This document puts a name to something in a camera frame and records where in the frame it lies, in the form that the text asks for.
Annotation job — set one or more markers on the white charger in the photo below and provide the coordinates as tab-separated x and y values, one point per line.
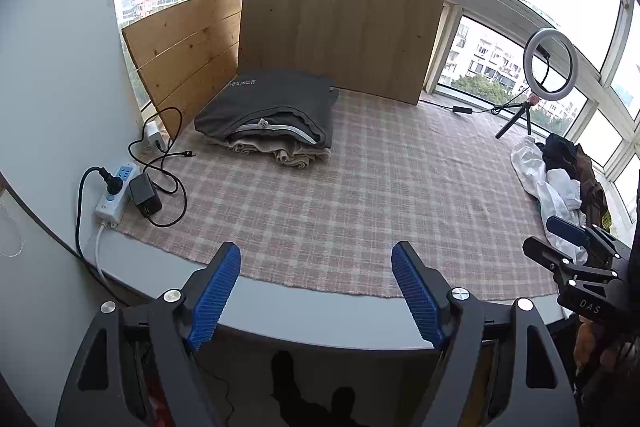
155	137

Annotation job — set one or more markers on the person's right hand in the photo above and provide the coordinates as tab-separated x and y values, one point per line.
587	344

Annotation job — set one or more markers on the black tripod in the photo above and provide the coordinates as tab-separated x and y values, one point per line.
512	122

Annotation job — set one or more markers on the person's dark shoe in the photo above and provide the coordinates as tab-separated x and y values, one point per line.
345	404
284	374

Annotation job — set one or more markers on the pink plaid table cloth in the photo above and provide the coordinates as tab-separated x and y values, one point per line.
350	207

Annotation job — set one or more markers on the grey flower print t-shirt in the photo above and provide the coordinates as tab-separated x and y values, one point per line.
270	102

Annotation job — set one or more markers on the pine plank board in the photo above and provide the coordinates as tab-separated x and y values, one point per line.
185	57

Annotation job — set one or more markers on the white power strip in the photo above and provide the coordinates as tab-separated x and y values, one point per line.
107	207

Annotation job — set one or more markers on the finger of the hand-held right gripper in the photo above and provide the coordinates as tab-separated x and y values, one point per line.
567	229
542	252

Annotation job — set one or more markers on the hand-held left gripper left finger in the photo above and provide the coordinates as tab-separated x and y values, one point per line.
216	302

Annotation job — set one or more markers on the white shirt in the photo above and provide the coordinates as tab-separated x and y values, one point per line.
552	192

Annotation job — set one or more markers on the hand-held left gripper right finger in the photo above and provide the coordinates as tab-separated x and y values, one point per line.
416	302

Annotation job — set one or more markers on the light wooden board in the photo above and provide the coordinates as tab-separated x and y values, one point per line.
340	22

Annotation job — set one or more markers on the beige knitted cardigan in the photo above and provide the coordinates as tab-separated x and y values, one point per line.
285	155

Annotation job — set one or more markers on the navy garment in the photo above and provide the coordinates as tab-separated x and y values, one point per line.
560	152

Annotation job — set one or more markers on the black power adapter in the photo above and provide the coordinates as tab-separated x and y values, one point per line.
145	197

